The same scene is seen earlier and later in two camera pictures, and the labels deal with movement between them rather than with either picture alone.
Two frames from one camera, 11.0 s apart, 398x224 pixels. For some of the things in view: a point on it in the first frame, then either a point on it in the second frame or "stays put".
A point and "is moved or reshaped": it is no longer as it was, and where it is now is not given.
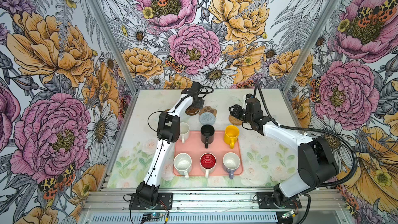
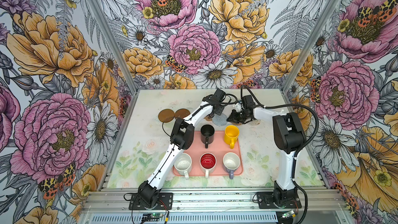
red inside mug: x=208 y=162 stays put
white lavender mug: x=231 y=162 stays put
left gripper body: x=197 y=103 → x=219 y=110
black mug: x=207 y=134 stays put
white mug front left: x=182 y=163 stays put
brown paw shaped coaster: x=208 y=109 is moved or reshaped
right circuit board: x=288 y=214 stays put
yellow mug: x=231 y=135 stays put
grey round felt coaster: x=207 y=118 → x=219 y=120
